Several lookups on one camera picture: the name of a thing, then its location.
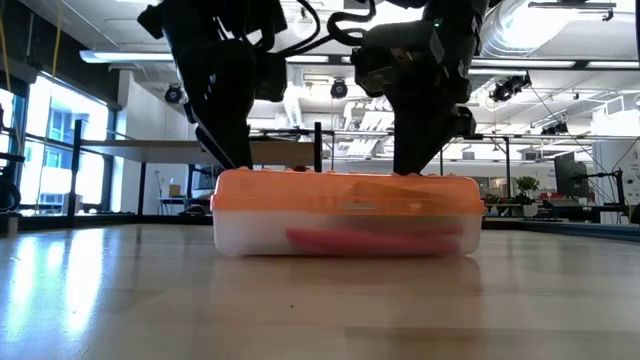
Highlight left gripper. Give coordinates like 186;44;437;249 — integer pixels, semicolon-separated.
159;0;289;171

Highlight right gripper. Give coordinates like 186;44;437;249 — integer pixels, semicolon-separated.
362;19;481;176

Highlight clear box with orange lid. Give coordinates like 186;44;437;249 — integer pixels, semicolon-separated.
209;167;486;258

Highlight pink pen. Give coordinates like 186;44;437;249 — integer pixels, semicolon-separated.
285;227;460;257

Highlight wooden shelf board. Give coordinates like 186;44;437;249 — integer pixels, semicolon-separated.
79;139;317;167

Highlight black ceiling track lamp cluster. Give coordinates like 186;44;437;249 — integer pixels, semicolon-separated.
489;74;532;104

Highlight green potted plant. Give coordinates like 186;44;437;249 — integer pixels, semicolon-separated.
514;175;541;202

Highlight long ceiling light strip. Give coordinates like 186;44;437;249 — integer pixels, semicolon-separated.
78;49;640;70

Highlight black computer monitor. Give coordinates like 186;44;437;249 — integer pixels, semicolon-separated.
553;152;591;199

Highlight large glass window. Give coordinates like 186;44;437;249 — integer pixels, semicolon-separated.
0;74;117;217

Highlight dark long desk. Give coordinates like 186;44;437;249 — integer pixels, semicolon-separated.
522;197;640;240

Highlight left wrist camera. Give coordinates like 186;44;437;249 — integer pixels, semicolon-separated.
254;49;289;104

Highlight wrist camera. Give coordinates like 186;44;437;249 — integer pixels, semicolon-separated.
254;49;289;104
349;47;396;99

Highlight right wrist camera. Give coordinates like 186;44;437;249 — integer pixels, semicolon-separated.
349;47;396;99

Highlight black aluminium rig frame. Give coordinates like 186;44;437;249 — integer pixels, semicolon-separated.
67;118;512;224

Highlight silver ventilation duct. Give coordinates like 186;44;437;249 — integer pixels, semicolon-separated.
469;0;581;104

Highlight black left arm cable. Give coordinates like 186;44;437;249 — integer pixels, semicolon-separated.
277;0;322;59

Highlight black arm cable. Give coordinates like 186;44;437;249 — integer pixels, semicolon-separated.
327;0;377;49
277;0;322;59

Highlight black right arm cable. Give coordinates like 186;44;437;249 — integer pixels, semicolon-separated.
327;0;377;49

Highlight yellow hanging cord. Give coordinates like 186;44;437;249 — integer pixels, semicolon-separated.
49;0;64;76

